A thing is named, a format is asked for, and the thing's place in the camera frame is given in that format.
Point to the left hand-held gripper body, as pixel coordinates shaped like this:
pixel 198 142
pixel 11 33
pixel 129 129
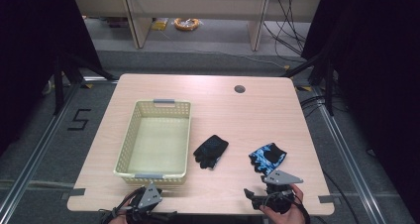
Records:
pixel 149 196

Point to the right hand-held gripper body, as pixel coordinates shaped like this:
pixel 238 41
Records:
pixel 280 177

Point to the blue camouflage fingerless glove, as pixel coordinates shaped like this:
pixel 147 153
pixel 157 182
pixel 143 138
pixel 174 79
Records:
pixel 265 158

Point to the cream perforated plastic basket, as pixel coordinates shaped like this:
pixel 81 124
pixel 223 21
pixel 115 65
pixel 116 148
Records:
pixel 158 141

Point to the black glove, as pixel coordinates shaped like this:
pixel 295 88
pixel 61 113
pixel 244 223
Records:
pixel 211 150

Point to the person's left hand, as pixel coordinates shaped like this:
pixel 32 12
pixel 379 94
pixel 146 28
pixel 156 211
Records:
pixel 125 204

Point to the person's right hand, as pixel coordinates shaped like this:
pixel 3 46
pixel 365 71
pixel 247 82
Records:
pixel 290 214

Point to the grey tape piece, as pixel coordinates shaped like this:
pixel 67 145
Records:
pixel 327 199

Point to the black metal stand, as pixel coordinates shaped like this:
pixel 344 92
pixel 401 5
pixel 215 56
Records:
pixel 328 85
pixel 59 85

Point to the yellow packet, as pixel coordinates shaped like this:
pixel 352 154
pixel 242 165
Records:
pixel 160 24

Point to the beige desk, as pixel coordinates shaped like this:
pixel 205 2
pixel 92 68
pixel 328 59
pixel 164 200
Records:
pixel 198 6

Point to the aluminium floor rail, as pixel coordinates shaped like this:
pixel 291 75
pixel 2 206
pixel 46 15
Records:
pixel 36 151
pixel 350 158

